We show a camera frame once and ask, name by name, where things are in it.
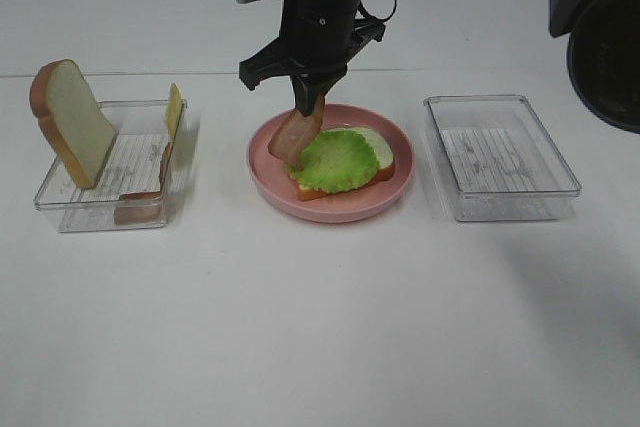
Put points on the right clear plastic container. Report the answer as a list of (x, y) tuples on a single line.
[(495, 161)]

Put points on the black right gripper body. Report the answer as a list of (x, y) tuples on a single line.
[(315, 36)]

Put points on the bacon strip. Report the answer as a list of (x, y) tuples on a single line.
[(141, 214), (296, 132)]

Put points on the clear plastic container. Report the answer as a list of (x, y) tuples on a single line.
[(495, 161), (132, 166)]

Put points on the green lettuce leaf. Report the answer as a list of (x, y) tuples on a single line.
[(335, 161)]

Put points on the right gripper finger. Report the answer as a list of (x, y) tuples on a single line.
[(308, 88)]

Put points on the yellow cheese slice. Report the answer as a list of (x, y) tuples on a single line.
[(173, 111)]

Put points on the left clear plastic container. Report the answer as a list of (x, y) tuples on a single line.
[(132, 166)]

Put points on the pink round plate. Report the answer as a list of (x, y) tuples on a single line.
[(275, 186)]

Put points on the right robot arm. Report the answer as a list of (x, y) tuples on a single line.
[(602, 53)]

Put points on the bread slice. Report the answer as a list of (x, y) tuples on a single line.
[(71, 121), (382, 150)]

